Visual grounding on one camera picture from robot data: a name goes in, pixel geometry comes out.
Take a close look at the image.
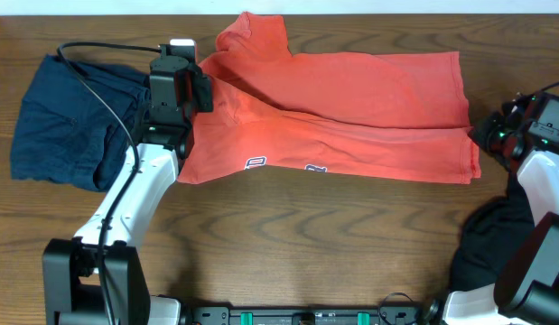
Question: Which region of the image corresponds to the red orange t-shirt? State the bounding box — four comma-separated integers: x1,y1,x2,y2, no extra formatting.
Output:
179,13,481,184

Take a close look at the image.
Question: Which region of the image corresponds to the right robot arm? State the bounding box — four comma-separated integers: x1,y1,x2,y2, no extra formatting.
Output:
439,90,559,324

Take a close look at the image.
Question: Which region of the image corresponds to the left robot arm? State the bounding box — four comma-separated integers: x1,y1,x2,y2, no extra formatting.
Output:
42,39,213,324

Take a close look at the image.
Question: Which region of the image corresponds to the black garment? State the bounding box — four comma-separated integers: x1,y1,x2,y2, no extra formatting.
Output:
449,174,535,292

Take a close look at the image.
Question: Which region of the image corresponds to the folded navy blue garment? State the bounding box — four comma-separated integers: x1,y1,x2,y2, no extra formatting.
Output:
10,55,150,191

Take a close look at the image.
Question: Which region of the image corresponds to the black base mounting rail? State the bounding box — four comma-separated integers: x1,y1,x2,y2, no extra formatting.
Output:
178,292,443,325

